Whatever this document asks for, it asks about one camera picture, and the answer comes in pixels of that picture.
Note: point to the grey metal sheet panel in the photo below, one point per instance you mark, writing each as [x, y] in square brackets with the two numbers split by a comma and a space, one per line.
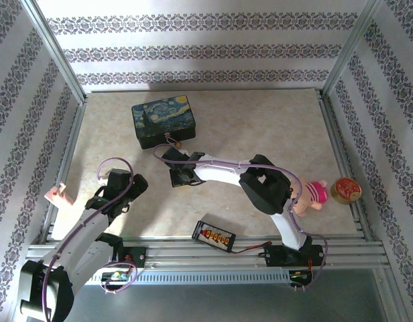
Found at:
[226, 303]

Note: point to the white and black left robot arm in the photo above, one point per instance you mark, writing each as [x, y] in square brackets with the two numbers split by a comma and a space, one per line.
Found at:
[79, 241]

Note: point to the small circuit board with leds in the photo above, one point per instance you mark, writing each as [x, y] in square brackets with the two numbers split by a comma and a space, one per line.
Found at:
[298, 276]
[114, 275]

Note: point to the aluminium frame side rail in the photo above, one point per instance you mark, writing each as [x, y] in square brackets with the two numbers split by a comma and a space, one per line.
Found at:
[66, 167]
[339, 151]

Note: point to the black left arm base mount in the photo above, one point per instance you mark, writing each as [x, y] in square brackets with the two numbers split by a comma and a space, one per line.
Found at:
[136, 256]

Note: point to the black board with yellow connectors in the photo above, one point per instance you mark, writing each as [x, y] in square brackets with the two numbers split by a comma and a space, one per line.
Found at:
[210, 234]

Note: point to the starry night painted tin box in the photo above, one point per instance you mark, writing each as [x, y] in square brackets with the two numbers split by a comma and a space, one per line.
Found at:
[163, 115]

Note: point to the small brass padlock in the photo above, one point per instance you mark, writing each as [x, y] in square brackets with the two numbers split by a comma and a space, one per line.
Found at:
[177, 144]

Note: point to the aluminium frame post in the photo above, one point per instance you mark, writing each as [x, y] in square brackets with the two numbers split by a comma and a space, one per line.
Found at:
[351, 50]
[55, 50]

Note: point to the pink card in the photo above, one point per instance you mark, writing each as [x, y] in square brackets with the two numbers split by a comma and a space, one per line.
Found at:
[64, 200]

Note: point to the red and gold round tin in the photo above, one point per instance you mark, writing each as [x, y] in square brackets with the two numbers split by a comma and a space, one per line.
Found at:
[344, 188]

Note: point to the thin aluminium frame rail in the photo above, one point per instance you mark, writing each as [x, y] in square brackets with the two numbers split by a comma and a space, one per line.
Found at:
[206, 90]

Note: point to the pink plush pig toy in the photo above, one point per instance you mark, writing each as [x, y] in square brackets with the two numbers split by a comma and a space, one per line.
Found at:
[313, 194]

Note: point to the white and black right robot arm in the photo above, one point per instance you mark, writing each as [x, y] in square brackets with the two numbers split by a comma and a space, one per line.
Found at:
[220, 169]

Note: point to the wide aluminium frame rail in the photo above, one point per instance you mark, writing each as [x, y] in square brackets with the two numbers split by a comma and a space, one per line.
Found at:
[193, 258]

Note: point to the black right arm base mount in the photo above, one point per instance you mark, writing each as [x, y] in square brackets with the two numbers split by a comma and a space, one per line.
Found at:
[280, 256]

